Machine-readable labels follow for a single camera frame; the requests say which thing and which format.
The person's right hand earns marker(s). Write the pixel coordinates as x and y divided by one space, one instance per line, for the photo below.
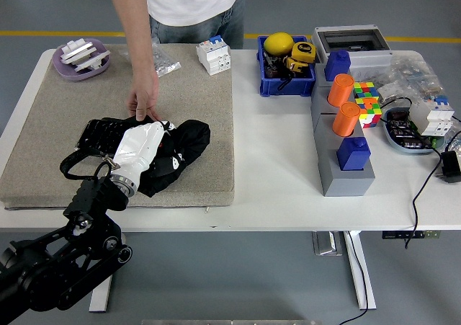
146 91

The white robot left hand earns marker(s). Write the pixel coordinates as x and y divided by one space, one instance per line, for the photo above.
138 148

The black glossy panel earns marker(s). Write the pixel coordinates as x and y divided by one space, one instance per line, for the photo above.
97 134

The black rag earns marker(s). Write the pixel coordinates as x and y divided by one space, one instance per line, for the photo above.
194 137

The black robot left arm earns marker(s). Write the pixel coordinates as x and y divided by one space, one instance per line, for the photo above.
54 267

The table control panel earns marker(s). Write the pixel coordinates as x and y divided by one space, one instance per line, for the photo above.
410 235

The clear bag of metal parts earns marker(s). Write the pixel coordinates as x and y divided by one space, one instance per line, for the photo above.
165 63

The grey-brown mat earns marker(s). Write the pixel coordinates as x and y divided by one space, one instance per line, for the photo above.
201 170

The white circuit breaker blue switches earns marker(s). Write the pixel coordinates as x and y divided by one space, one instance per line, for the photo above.
432 117
214 56

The purple plastic tray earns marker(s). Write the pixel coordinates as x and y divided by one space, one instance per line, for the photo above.
68 73

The person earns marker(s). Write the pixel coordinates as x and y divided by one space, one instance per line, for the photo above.
194 4

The dark tool in bin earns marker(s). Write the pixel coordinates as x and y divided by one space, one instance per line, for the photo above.
272 69

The blue plastic bin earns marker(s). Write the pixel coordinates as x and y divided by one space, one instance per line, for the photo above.
284 87

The yellow ball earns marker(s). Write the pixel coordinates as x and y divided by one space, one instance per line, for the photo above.
278 44

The yellow tape measure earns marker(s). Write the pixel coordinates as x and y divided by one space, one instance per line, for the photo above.
303 51
295 65

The white table leg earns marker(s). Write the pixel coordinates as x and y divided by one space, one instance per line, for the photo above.
362 267
101 299

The blue block with knob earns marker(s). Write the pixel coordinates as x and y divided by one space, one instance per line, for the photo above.
353 155
336 65

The orange cylinder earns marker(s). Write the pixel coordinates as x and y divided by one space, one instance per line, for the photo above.
340 91
345 119

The metal floor plate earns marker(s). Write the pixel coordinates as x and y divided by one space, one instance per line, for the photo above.
326 244

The grey block holder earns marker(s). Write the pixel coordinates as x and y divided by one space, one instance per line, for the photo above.
345 184

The colourful puzzle cube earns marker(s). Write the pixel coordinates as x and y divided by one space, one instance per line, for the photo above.
371 114
367 90

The light blue tray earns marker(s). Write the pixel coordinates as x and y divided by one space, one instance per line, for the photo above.
392 139

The black electronic modules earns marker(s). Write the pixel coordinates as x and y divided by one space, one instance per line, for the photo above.
403 130

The clear bags of small parts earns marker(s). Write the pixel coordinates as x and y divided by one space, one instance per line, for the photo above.
410 72

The black power adapter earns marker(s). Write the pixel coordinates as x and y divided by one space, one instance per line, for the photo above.
450 166

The white plastic bracket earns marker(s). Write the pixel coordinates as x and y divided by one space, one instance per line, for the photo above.
91 62
75 49

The grey electrical enclosure box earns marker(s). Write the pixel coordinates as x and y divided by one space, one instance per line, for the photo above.
371 63

